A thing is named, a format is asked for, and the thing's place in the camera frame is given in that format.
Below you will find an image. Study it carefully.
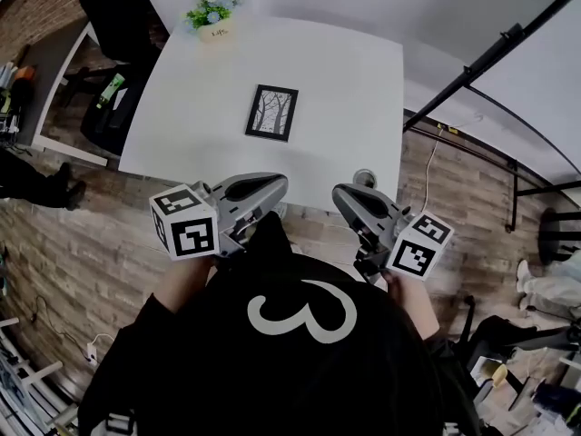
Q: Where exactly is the black metal screen stand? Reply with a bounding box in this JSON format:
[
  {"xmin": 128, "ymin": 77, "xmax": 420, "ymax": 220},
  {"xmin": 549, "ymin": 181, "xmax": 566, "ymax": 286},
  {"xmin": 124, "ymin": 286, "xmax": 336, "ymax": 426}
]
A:
[{"xmin": 402, "ymin": 0, "xmax": 581, "ymax": 233}]

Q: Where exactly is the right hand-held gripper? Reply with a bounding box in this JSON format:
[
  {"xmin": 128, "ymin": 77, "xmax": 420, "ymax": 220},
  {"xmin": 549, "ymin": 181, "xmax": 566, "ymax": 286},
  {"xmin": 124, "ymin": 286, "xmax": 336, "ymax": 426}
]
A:
[{"xmin": 331, "ymin": 183, "xmax": 455, "ymax": 285}]

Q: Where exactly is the white cable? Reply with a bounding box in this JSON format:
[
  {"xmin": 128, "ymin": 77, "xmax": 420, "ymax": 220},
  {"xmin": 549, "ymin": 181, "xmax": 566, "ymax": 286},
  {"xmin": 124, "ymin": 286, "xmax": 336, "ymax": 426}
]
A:
[{"xmin": 424, "ymin": 138, "xmax": 441, "ymax": 213}]

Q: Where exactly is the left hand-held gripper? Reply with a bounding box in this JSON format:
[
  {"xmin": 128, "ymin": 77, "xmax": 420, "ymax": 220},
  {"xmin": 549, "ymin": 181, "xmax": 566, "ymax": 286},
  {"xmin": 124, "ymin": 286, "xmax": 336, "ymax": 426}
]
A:
[{"xmin": 149, "ymin": 172, "xmax": 290, "ymax": 262}]

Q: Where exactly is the black framed tree picture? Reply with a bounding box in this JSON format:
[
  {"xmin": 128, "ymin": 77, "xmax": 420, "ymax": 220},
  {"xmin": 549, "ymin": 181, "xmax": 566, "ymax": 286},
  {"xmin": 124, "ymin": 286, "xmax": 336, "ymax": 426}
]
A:
[{"xmin": 244, "ymin": 84, "xmax": 300, "ymax": 144}]

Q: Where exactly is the white projection screen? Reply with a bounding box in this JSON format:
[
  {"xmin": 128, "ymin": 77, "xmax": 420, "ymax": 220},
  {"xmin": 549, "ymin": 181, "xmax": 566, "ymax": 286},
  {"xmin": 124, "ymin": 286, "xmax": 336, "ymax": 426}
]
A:
[{"xmin": 467, "ymin": 0, "xmax": 581, "ymax": 185}]

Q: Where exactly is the small potted flower plant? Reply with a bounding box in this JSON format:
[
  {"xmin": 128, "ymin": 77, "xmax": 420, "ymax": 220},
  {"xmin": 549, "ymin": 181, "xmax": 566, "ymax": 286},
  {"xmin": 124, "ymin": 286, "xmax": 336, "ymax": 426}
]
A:
[{"xmin": 181, "ymin": 0, "xmax": 241, "ymax": 45}]

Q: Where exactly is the black swivel chair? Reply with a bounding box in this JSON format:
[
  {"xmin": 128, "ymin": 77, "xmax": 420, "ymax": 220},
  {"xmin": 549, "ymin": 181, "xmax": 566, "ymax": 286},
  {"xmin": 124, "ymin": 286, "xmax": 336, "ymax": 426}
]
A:
[{"xmin": 453, "ymin": 295, "xmax": 581, "ymax": 408}]

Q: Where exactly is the person's right forearm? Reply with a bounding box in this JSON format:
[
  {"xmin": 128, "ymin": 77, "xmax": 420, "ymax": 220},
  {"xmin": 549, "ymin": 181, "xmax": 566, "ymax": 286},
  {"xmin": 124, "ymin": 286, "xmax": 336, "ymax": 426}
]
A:
[{"xmin": 385, "ymin": 270, "xmax": 441, "ymax": 341}]

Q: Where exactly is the white metal rack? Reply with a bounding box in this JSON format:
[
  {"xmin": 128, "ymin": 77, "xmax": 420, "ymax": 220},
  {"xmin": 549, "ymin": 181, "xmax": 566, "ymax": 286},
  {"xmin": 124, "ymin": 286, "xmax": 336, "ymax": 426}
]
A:
[{"xmin": 0, "ymin": 318, "xmax": 78, "ymax": 436}]

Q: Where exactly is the person's black t-shirt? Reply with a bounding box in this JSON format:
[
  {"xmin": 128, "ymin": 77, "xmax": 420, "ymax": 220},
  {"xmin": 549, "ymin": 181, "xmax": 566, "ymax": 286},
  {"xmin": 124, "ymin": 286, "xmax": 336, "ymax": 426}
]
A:
[{"xmin": 76, "ymin": 211, "xmax": 482, "ymax": 436}]

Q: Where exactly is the grey table with white edge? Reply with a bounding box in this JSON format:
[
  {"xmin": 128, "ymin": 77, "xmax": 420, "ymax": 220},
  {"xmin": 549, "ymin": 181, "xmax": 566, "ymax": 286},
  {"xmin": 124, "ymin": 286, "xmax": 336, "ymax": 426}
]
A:
[{"xmin": 13, "ymin": 20, "xmax": 110, "ymax": 168}]

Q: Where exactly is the green bottle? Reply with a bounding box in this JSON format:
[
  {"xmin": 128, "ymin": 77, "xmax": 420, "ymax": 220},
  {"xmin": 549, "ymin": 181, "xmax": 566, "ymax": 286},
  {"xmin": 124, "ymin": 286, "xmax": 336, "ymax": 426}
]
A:
[{"xmin": 95, "ymin": 73, "xmax": 126, "ymax": 110}]

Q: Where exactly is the black round stool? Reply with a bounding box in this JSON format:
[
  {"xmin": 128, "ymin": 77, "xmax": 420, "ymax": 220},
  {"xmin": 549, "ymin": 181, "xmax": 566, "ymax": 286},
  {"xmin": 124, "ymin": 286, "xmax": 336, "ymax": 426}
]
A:
[{"xmin": 537, "ymin": 206, "xmax": 581, "ymax": 267}]

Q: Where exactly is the person's left forearm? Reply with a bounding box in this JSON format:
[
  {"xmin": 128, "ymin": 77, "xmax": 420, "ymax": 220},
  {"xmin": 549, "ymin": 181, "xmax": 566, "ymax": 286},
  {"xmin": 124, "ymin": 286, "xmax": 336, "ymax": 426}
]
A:
[{"xmin": 152, "ymin": 254, "xmax": 217, "ymax": 315}]

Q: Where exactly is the white square table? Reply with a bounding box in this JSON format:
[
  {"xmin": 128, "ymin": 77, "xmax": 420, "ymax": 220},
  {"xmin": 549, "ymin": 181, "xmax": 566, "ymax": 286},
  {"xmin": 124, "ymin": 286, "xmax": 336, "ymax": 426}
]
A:
[{"xmin": 117, "ymin": 14, "xmax": 405, "ymax": 215}]

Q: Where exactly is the black office chair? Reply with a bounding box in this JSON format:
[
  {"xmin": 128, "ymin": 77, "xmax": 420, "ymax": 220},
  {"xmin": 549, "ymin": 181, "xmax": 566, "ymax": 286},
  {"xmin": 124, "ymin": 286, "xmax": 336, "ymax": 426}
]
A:
[{"xmin": 72, "ymin": 0, "xmax": 172, "ymax": 156}]

